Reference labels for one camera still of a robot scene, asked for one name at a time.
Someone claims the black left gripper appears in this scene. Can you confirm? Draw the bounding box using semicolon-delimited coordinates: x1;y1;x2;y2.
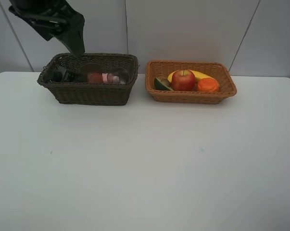
9;0;85;56

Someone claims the dark green pump bottle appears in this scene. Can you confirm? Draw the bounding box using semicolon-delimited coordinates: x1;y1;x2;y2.
42;66;84;83

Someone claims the brown translucent plastic cup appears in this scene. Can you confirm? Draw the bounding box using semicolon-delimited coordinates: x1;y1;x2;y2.
79;63;104;83

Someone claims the pink lotion bottle white cap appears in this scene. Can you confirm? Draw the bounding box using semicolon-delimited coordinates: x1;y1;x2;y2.
102;73;120;84

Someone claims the pink translucent plastic cup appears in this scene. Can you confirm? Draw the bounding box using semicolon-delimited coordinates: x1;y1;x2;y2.
108;67;131;85

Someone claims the halved avocado with pit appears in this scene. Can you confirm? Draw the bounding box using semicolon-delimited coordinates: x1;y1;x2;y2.
154;77;173;91

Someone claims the red yellow apple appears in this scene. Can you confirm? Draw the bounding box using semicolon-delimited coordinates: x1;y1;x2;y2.
171;69;196;91

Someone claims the yellow banana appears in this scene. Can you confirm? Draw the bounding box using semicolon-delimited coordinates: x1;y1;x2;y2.
167;70;213;82

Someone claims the orange tangerine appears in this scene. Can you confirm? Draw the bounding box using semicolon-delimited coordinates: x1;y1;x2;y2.
197;78;220;92

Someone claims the dark brown wicker basket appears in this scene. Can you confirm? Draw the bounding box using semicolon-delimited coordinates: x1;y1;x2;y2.
37;53;139;106

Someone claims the light orange wicker basket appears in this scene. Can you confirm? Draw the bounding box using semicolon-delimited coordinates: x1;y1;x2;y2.
145;60;237;104

